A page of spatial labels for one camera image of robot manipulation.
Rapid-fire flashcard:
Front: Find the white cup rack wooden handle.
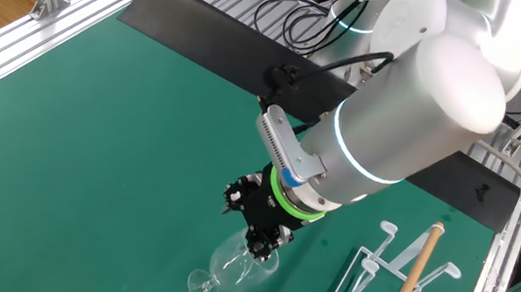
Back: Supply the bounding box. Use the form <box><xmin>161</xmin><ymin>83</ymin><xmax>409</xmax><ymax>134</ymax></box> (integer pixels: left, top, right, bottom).
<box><xmin>315</xmin><ymin>206</ymin><xmax>469</xmax><ymax>292</ymax></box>

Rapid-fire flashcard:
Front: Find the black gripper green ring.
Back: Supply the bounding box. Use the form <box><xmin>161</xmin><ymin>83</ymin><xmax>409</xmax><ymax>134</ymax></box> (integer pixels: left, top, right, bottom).
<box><xmin>214</xmin><ymin>158</ymin><xmax>333</xmax><ymax>272</ymax></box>

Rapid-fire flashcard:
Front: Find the black cable bundle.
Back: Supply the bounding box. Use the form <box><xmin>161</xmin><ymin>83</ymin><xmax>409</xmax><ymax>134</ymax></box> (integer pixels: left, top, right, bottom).
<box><xmin>248</xmin><ymin>0</ymin><xmax>387</xmax><ymax>67</ymax></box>

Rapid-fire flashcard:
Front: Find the clear wine glass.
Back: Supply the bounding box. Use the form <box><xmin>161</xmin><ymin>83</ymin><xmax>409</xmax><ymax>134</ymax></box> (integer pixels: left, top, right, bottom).
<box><xmin>185</xmin><ymin>221</ymin><xmax>284</xmax><ymax>292</ymax></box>

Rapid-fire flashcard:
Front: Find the black camera cable with connector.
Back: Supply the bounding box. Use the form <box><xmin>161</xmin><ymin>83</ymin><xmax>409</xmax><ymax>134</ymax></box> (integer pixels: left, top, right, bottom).
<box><xmin>264</xmin><ymin>35</ymin><xmax>396</xmax><ymax>114</ymax></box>

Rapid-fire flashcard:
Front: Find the green table mat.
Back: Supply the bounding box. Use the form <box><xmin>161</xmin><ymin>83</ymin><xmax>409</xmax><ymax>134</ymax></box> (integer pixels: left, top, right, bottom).
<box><xmin>0</xmin><ymin>0</ymin><xmax>519</xmax><ymax>292</ymax></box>

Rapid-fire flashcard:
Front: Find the grey cable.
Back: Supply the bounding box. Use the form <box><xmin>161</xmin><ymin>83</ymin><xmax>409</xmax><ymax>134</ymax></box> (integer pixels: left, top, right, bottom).
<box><xmin>465</xmin><ymin>137</ymin><xmax>521</xmax><ymax>227</ymax></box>

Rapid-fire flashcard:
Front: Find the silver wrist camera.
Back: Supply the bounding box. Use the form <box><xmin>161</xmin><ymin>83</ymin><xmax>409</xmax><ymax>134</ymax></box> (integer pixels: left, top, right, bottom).
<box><xmin>248</xmin><ymin>102</ymin><xmax>335</xmax><ymax>192</ymax></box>

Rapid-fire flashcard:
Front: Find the black table mat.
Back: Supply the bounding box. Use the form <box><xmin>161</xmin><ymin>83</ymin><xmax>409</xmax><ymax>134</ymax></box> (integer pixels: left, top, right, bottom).
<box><xmin>95</xmin><ymin>0</ymin><xmax>521</xmax><ymax>236</ymax></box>

